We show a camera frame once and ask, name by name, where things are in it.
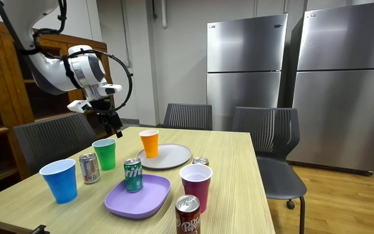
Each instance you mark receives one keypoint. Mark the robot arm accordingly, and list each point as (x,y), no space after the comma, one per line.
(52,73)

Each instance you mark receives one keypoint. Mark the orange soda can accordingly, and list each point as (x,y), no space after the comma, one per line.
(201,160)

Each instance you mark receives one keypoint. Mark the blue plastic cup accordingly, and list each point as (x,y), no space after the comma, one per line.
(62,185)

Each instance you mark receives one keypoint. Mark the dark red soda can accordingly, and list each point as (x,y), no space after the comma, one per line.
(188,217)

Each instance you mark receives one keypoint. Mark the green plastic cup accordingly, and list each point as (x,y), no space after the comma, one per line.
(105,157)

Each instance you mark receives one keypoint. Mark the grey mesh chair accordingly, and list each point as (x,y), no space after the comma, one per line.
(54,139)
(271,146)
(188,116)

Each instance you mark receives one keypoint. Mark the row of steel refrigerators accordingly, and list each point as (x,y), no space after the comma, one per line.
(342,113)

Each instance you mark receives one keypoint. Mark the black clamp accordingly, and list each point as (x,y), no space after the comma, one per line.
(39,229)

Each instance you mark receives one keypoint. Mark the grey round plate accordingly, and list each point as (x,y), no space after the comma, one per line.
(172,156)

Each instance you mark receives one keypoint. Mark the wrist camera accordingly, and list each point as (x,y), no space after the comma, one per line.
(78,106)

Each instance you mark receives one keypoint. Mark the silver soda can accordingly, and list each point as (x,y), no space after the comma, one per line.
(89,170)

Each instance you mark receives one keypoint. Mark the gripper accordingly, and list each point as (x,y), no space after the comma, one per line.
(104,109)

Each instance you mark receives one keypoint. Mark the maroon plastic cup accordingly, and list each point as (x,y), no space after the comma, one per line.
(197,191)

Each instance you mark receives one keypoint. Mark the orange plastic cup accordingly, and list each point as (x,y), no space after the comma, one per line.
(150,144)

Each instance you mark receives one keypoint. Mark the purple plastic plate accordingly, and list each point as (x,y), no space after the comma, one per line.
(148,201)

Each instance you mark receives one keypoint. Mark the white wall pipe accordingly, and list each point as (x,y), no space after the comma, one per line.
(164,14)

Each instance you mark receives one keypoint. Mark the green soda can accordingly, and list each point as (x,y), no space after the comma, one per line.
(133,177)

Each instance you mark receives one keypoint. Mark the wooden cabinet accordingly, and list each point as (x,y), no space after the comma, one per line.
(2,107)

